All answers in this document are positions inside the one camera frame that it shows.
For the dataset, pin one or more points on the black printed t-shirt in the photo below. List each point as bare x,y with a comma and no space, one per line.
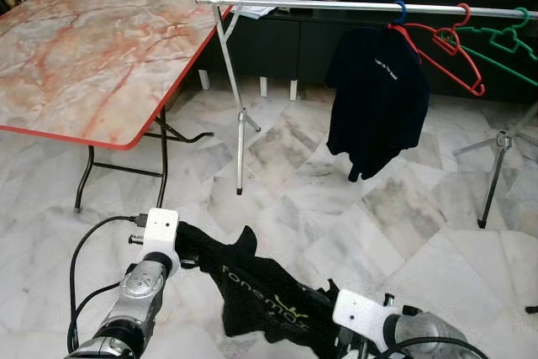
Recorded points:
261,292

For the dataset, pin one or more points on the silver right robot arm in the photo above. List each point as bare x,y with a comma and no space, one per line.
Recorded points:
429,329

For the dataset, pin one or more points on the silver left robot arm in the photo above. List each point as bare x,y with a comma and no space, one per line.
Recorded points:
139,292

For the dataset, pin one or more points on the red plastic hanger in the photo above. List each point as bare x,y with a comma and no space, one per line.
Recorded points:
454,70

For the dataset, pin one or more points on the green plastic hanger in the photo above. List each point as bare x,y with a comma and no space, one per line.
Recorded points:
504,38

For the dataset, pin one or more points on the red hanger with blue hook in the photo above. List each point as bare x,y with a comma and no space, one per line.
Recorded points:
403,14

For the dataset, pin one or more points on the navy t-shirt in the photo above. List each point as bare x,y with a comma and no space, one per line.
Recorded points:
378,98

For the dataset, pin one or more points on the silver metal clothes rack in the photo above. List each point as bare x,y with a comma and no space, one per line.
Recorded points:
336,6

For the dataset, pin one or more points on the black tv console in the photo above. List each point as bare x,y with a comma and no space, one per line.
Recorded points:
286,48

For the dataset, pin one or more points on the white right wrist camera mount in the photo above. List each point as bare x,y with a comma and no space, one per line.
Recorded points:
361,310

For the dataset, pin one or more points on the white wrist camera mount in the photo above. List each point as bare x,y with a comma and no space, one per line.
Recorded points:
160,229
361,310

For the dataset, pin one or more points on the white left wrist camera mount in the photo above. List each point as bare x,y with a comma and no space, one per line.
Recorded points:
160,229

